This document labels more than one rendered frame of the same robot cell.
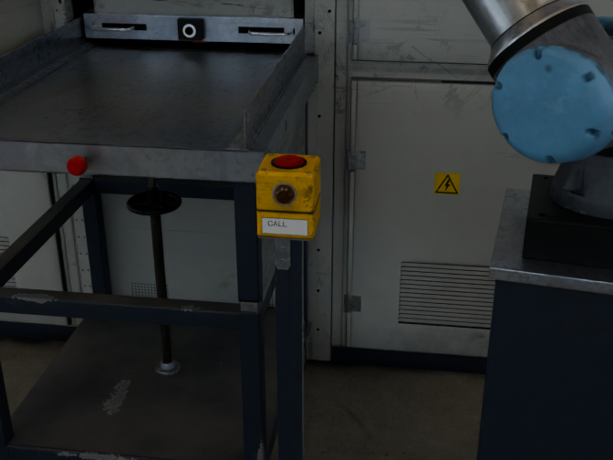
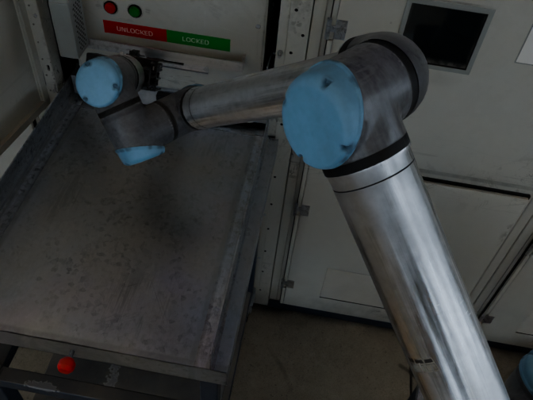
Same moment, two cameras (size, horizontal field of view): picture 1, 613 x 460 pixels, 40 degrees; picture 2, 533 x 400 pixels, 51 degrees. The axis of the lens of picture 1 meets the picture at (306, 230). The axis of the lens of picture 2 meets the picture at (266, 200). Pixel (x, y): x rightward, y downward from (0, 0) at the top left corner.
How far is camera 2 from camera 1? 100 cm
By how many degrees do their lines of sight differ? 23
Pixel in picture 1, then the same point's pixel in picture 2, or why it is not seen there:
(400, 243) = (327, 259)
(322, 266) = (267, 259)
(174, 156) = (150, 362)
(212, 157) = (182, 367)
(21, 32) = (15, 103)
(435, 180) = not seen: hidden behind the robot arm
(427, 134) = not seen: hidden behind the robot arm
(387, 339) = (310, 303)
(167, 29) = (147, 97)
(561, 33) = not seen: outside the picture
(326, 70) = (284, 149)
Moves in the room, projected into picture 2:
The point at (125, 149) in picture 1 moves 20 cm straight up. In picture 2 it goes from (107, 352) to (92, 297)
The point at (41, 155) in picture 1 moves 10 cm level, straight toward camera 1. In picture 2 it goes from (35, 343) to (37, 390)
